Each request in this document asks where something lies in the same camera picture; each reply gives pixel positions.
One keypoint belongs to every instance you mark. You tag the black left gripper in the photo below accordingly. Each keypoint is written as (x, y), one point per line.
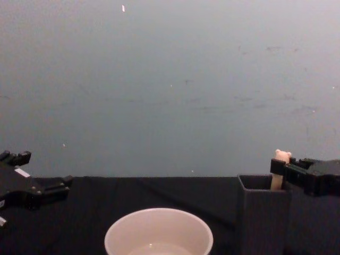
(18, 186)

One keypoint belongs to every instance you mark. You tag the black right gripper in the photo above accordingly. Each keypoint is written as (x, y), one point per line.
(325, 178)

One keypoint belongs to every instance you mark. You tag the cream bear-topped stick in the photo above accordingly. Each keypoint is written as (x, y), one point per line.
(277, 183)

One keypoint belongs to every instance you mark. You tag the dark grey square holder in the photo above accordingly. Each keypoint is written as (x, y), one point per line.
(263, 220)

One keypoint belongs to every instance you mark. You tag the black table cloth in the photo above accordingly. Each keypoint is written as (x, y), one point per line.
(148, 194)

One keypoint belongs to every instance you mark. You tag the white round bowl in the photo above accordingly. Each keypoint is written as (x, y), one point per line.
(159, 220)

